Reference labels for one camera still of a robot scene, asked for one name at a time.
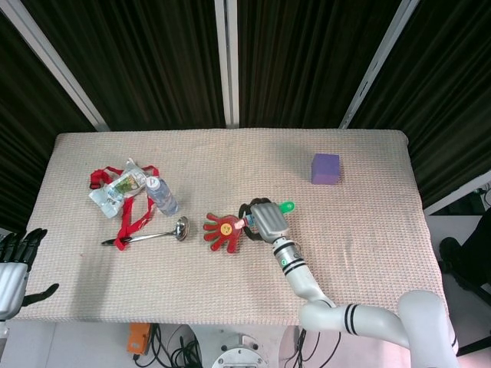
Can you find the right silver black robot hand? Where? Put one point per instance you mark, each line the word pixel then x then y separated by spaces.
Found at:
pixel 270 222

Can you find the white frame post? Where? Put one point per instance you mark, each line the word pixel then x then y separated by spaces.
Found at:
pixel 379 65
pixel 57 65
pixel 227 61

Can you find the orange box under table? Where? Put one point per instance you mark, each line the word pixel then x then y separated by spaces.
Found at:
pixel 139 339

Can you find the black pleated curtain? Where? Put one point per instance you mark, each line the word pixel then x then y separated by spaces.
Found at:
pixel 153 57

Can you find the stainless steel ladle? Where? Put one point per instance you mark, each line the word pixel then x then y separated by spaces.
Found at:
pixel 183 229

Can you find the beige waffle tablecloth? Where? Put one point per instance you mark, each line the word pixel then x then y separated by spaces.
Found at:
pixel 230 287

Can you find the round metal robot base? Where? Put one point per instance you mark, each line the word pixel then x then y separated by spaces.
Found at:
pixel 239 354

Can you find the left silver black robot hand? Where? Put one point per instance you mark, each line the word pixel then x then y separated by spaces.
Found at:
pixel 11 280

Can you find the crumpled plastic snack bag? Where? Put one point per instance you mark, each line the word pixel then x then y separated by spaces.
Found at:
pixel 111 195

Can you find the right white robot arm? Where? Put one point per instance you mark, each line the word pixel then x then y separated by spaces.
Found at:
pixel 307 283

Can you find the purple foam cube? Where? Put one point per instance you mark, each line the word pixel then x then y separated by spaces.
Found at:
pixel 326 168

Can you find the clear plastic water bottle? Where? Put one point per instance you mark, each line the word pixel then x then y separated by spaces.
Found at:
pixel 163 199

